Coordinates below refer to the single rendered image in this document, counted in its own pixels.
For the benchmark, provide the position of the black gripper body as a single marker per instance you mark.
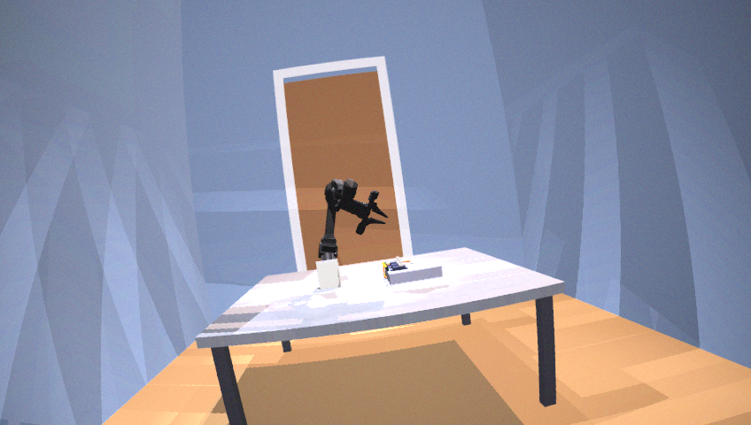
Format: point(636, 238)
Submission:
point(361, 209)

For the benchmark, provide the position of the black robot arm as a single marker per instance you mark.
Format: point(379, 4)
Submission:
point(338, 195)

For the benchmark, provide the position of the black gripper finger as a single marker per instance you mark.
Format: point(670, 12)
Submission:
point(377, 210)
point(374, 221)

